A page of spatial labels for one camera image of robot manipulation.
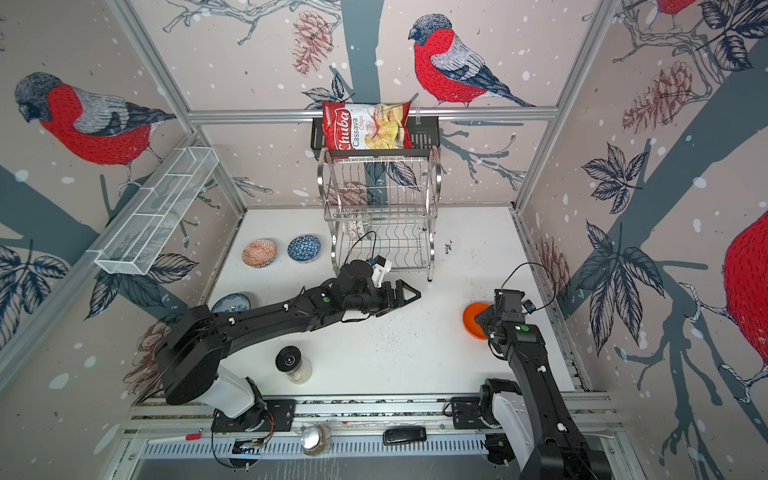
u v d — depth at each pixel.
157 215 0.78
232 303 0.91
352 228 0.98
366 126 0.88
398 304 0.67
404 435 0.68
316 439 0.61
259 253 1.06
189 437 0.70
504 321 0.63
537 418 0.44
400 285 0.70
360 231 0.98
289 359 0.72
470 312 0.88
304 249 1.07
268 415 0.73
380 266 0.75
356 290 0.64
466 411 0.73
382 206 1.36
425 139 0.95
